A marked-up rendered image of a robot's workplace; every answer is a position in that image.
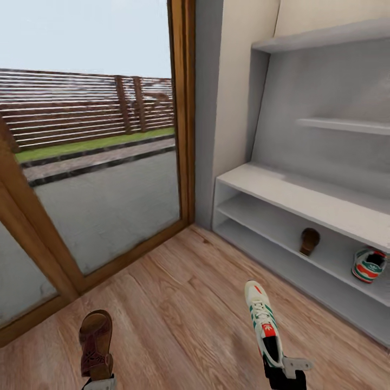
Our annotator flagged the sandal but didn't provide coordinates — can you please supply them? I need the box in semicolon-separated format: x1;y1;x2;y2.
300;227;320;257
79;309;113;382

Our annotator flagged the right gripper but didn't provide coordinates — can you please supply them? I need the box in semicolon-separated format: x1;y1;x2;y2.
262;355;307;390

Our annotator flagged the gym shoe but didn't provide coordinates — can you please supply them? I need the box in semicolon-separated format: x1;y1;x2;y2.
245;280;284;368
352;245;388;284

